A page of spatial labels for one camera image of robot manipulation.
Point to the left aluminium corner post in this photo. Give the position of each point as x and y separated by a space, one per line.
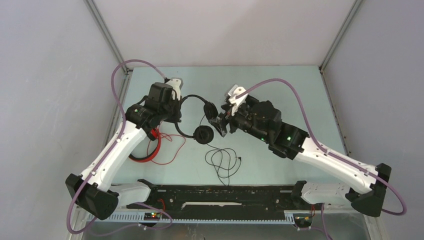
104 30

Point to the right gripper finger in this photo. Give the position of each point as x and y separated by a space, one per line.
220 125
223 116

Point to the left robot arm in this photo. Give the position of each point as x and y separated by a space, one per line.
93 189

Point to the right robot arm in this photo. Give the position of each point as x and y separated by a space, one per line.
365 190

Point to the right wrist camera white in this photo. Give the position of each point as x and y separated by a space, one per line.
236 96

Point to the aluminium corner post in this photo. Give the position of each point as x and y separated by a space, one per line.
104 30
340 34

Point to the right aluminium corner post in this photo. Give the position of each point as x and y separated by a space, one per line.
340 34

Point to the small black foam headphones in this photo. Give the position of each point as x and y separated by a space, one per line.
224 161

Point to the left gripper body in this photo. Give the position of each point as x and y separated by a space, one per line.
173 110

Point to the black mounting rail base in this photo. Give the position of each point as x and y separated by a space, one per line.
228 203

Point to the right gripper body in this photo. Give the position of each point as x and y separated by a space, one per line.
238 120

